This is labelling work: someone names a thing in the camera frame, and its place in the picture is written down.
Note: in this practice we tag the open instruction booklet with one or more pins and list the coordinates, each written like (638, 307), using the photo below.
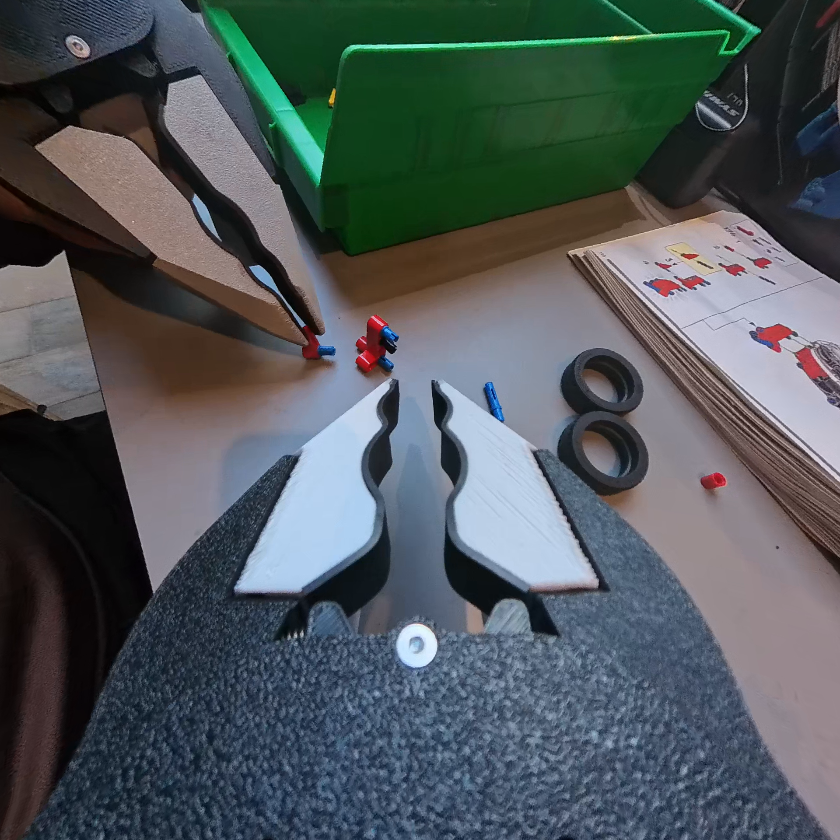
(722, 341)

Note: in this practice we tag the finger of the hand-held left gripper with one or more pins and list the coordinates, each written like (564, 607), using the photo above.
(223, 151)
(144, 210)

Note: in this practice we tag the grey desk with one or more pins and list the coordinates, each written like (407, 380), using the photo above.
(459, 295)

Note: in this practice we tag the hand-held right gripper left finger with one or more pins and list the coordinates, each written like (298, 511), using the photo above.
(315, 518)

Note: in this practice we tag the green plastic bin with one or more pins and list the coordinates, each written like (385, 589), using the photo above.
(492, 151)

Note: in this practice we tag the toy car box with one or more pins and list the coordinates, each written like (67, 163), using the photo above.
(800, 131)

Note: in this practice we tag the black tumbler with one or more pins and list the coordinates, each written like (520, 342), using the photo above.
(682, 157)

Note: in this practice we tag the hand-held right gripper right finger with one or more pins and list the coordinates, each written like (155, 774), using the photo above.
(518, 518)

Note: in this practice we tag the red beam assembly blue pins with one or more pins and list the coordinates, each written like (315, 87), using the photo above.
(374, 334)

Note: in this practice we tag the small red bush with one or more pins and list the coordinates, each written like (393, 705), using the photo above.
(712, 480)

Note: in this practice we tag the red curved wedge brick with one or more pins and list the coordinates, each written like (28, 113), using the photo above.
(310, 346)

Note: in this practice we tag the black rubber tyre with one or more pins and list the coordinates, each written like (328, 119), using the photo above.
(577, 387)
(577, 459)

